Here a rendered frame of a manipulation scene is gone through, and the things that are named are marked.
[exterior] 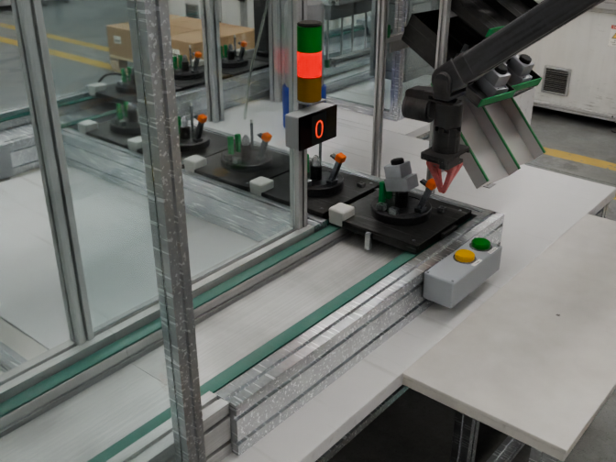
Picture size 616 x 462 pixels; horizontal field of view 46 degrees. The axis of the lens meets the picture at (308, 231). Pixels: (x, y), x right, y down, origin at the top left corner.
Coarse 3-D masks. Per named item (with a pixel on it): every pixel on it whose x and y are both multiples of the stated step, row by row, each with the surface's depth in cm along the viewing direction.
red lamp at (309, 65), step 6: (300, 54) 144; (306, 54) 143; (312, 54) 143; (318, 54) 144; (300, 60) 144; (306, 60) 144; (312, 60) 144; (318, 60) 144; (300, 66) 145; (306, 66) 144; (312, 66) 144; (318, 66) 145; (300, 72) 145; (306, 72) 145; (312, 72) 145; (318, 72) 145
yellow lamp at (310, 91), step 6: (300, 78) 146; (306, 78) 145; (312, 78) 145; (318, 78) 146; (300, 84) 146; (306, 84) 146; (312, 84) 146; (318, 84) 146; (300, 90) 147; (306, 90) 146; (312, 90) 146; (318, 90) 147; (300, 96) 148; (306, 96) 147; (312, 96) 147; (318, 96) 148; (306, 102) 147; (312, 102) 147
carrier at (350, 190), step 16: (320, 144) 185; (320, 160) 186; (320, 176) 182; (336, 176) 184; (352, 176) 189; (320, 192) 177; (336, 192) 179; (352, 192) 179; (368, 192) 181; (320, 208) 171
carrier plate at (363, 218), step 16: (368, 208) 171; (432, 208) 171; (448, 208) 171; (464, 208) 171; (352, 224) 163; (368, 224) 163; (384, 224) 163; (432, 224) 163; (448, 224) 163; (384, 240) 159; (400, 240) 156; (416, 240) 156; (432, 240) 158
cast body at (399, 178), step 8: (392, 160) 163; (400, 160) 163; (408, 160) 164; (384, 168) 164; (392, 168) 163; (400, 168) 162; (408, 168) 164; (392, 176) 164; (400, 176) 162; (408, 176) 163; (416, 176) 164; (392, 184) 165; (400, 184) 163; (408, 184) 162; (416, 184) 164
